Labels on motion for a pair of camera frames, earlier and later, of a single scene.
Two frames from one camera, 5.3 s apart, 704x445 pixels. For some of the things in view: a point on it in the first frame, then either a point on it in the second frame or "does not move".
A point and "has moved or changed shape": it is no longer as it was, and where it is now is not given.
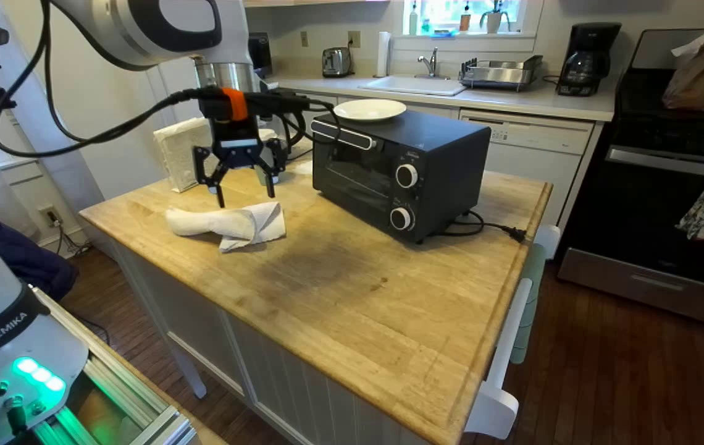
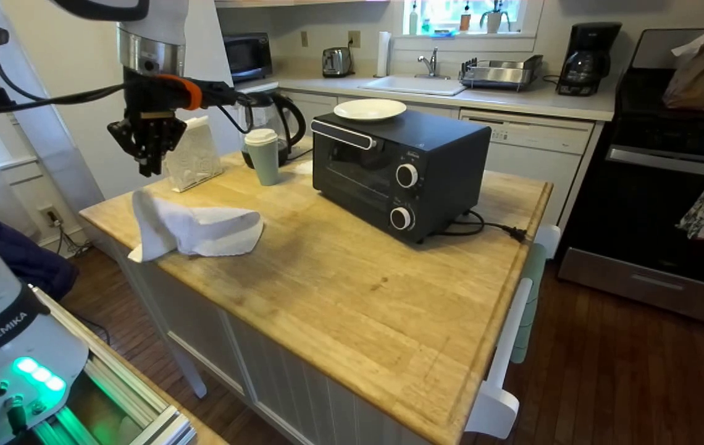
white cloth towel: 233,228 has moved or changed shape
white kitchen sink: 429,85 does not move
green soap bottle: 413,19 does not move
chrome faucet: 432,64 does not move
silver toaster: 336,61 does not move
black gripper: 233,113 → 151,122
